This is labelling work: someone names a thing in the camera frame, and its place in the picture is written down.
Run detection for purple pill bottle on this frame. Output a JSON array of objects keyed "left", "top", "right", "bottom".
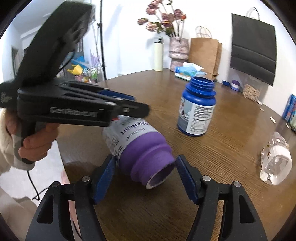
[{"left": 102, "top": 115, "right": 175, "bottom": 189}]

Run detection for blue pill bottle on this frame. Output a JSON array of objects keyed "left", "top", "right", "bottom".
[{"left": 177, "top": 77, "right": 216, "bottom": 137}]

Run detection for clear glass cup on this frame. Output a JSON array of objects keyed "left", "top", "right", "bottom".
[{"left": 260, "top": 132, "right": 293, "bottom": 186}]

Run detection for person's left hand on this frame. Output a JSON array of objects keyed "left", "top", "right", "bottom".
[{"left": 4, "top": 110, "right": 59, "bottom": 162}]

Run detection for black light stand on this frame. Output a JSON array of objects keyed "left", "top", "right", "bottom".
[{"left": 97, "top": 0, "right": 107, "bottom": 80}]

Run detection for yellow toy object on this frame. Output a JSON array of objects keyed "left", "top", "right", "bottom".
[{"left": 67, "top": 64, "right": 83, "bottom": 75}]

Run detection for white thermos bottle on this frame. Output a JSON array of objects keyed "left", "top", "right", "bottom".
[{"left": 153, "top": 36, "right": 164, "bottom": 71}]

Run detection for pink knitted vase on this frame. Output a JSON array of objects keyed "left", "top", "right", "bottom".
[{"left": 169, "top": 37, "right": 189, "bottom": 72}]

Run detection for blue tissue pack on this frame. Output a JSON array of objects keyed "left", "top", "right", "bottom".
[{"left": 175, "top": 62, "right": 207, "bottom": 81}]

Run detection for dried pink flowers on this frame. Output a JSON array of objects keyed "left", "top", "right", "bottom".
[{"left": 137, "top": 1, "right": 187, "bottom": 38}]

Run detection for brown paper bag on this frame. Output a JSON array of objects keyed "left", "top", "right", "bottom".
[{"left": 189, "top": 26, "right": 222, "bottom": 80}]

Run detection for blue bottle cap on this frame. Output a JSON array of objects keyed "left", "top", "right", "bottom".
[{"left": 222, "top": 80, "right": 230, "bottom": 86}]

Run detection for blue soda can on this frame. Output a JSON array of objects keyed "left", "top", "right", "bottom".
[{"left": 282, "top": 94, "right": 295, "bottom": 122}]

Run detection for purple white bottle cap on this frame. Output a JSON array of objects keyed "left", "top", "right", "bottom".
[{"left": 230, "top": 80, "right": 241, "bottom": 91}]

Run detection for black paper bag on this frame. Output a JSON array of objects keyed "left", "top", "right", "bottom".
[{"left": 230, "top": 14, "right": 277, "bottom": 86}]

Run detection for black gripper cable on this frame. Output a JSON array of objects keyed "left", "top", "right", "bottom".
[{"left": 26, "top": 170, "right": 49, "bottom": 201}]

